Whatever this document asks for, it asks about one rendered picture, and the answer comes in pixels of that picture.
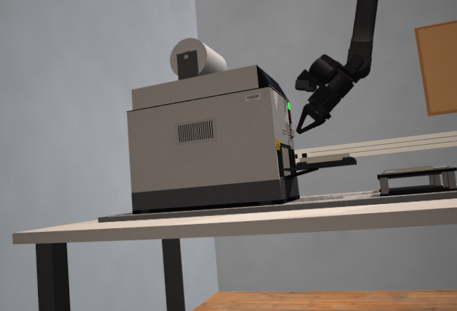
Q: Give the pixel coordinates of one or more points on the white cylinder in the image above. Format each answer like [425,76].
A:
[208,60]

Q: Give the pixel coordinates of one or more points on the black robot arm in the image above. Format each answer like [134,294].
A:
[358,65]

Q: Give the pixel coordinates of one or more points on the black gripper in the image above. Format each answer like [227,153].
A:
[323,112]

